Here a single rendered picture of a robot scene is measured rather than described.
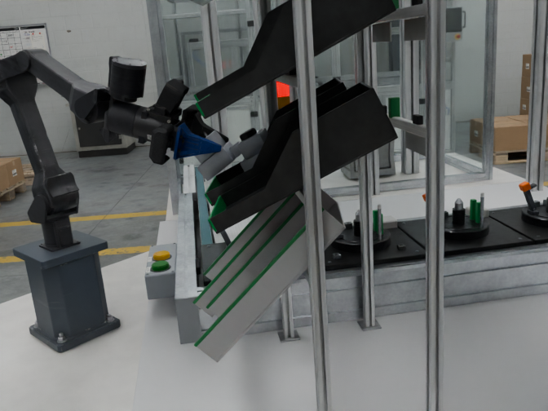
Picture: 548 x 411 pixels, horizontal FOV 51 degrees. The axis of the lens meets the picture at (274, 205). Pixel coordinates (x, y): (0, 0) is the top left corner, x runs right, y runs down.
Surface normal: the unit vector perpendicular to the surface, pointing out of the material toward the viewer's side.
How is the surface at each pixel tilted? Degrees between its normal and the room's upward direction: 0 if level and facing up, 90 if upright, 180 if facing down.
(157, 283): 90
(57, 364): 0
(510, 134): 90
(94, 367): 0
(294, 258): 90
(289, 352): 0
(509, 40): 90
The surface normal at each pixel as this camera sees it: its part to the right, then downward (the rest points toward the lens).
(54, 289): 0.02, 0.24
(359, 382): -0.07, -0.96
